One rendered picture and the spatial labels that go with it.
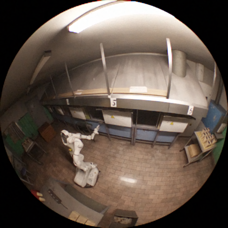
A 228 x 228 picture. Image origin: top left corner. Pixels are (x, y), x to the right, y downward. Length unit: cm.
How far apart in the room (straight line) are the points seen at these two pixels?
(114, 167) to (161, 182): 132
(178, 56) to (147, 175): 260
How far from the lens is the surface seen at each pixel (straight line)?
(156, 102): 106
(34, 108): 529
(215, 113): 274
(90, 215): 142
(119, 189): 207
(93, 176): 184
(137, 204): 215
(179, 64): 160
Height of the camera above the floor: 207
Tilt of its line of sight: 34 degrees down
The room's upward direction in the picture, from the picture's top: 9 degrees counter-clockwise
